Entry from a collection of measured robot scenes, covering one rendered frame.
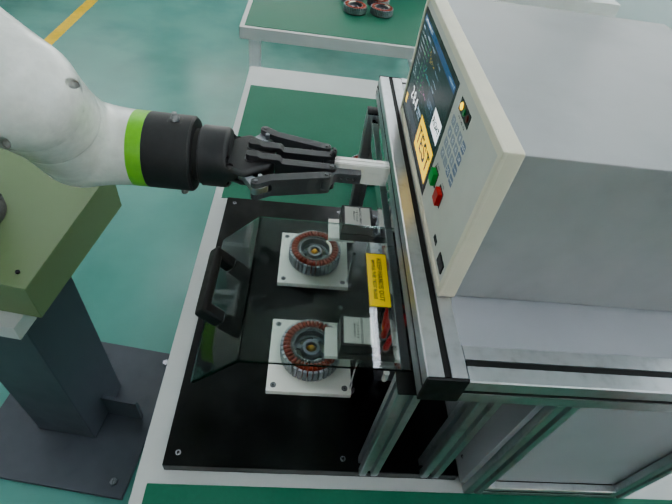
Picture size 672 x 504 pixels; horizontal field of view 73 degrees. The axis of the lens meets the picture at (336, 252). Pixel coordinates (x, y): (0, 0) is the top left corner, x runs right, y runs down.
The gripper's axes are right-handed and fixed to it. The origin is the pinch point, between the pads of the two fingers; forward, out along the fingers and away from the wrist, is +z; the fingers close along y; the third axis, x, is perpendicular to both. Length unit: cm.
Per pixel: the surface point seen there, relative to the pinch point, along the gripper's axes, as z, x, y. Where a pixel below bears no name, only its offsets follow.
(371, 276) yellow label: 3.1, -11.4, 7.9
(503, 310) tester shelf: 17.6, -6.4, 15.9
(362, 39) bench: 15, -42, -156
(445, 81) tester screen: 9.7, 9.7, -7.8
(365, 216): 6.3, -25.7, -20.7
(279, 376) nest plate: -8.2, -39.8, 8.2
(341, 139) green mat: 5, -43, -75
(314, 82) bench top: -5, -43, -111
